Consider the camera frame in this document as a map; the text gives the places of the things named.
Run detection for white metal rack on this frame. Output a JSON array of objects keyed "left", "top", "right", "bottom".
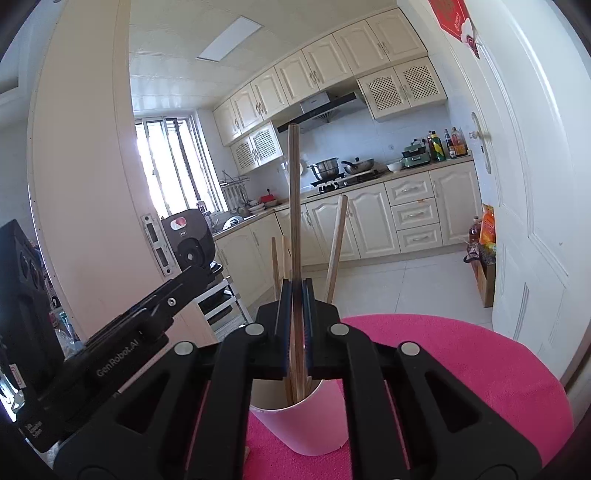
[{"left": 194, "top": 274, "right": 253, "bottom": 339}]

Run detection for cream upper cabinets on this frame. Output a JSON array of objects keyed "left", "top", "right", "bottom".
[{"left": 212, "top": 7, "right": 449, "bottom": 174}]

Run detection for red paper decoration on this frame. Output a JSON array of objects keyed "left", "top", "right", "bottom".
[{"left": 427, "top": 0, "right": 482, "bottom": 60}]

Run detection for cream door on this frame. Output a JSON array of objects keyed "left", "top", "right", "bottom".
[{"left": 27, "top": 0, "right": 219, "bottom": 344}]

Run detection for ceiling light panel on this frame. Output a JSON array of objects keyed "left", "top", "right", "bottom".
[{"left": 197, "top": 16, "right": 263, "bottom": 61}]

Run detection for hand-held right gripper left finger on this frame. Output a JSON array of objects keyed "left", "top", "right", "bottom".
[{"left": 54, "top": 278, "right": 293, "bottom": 480}]

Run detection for green kitchen appliance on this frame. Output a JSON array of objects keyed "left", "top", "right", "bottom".
[{"left": 400, "top": 143, "right": 431, "bottom": 169}]

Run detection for white door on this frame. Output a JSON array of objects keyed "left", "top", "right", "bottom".
[{"left": 397, "top": 0, "right": 591, "bottom": 393}]

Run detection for pink cup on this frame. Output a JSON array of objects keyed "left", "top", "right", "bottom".
[{"left": 249, "top": 376, "right": 346, "bottom": 458}]

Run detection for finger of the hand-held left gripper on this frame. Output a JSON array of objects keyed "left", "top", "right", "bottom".
[{"left": 131, "top": 265, "right": 214, "bottom": 325}]

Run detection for pink round table cover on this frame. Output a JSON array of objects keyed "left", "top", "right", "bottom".
[{"left": 185, "top": 314, "right": 574, "bottom": 480}]

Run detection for cream cabinets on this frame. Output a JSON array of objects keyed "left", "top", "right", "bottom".
[
  {"left": 212, "top": 158, "right": 484, "bottom": 297},
  {"left": 212, "top": 7, "right": 449, "bottom": 174}
]

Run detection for row of sauce bottles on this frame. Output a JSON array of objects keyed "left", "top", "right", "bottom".
[{"left": 427, "top": 127, "right": 470, "bottom": 162}]

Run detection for metal door handle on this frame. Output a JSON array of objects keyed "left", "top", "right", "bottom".
[{"left": 469, "top": 112, "right": 493, "bottom": 174}]

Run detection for cardboard box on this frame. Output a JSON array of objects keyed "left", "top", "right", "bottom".
[{"left": 464, "top": 244, "right": 498, "bottom": 308}]

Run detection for frying pan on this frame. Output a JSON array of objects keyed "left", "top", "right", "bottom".
[{"left": 341, "top": 157, "right": 376, "bottom": 175}]

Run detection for steel pot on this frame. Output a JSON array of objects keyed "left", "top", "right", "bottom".
[{"left": 307, "top": 157, "right": 341, "bottom": 182}]

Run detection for window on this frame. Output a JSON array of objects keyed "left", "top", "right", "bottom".
[{"left": 134, "top": 116, "right": 227, "bottom": 220}]

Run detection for cream lower cabinets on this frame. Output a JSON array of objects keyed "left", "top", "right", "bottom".
[{"left": 212, "top": 158, "right": 484, "bottom": 297}]

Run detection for gas stove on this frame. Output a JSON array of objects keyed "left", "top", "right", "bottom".
[{"left": 309, "top": 170, "right": 385, "bottom": 193}]

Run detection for light wooden chopstick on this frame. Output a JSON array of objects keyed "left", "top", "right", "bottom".
[
  {"left": 322, "top": 194, "right": 348, "bottom": 305},
  {"left": 271, "top": 237, "right": 283, "bottom": 302}
]

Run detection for range hood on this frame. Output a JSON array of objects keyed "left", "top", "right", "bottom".
[{"left": 276, "top": 91, "right": 368, "bottom": 134}]

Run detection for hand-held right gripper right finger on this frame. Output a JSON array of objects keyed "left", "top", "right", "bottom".
[{"left": 302, "top": 278, "right": 542, "bottom": 480}]

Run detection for dark wooden chopstick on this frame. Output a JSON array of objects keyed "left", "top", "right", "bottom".
[{"left": 288, "top": 123, "right": 306, "bottom": 391}]

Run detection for clear glass bottle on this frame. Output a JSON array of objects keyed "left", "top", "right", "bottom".
[{"left": 50, "top": 308, "right": 86, "bottom": 357}]

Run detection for hanging utensil rack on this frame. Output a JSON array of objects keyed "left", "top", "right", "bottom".
[{"left": 219, "top": 169, "right": 253, "bottom": 209}]

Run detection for orange bag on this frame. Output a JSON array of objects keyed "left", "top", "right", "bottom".
[{"left": 479, "top": 204, "right": 498, "bottom": 246}]

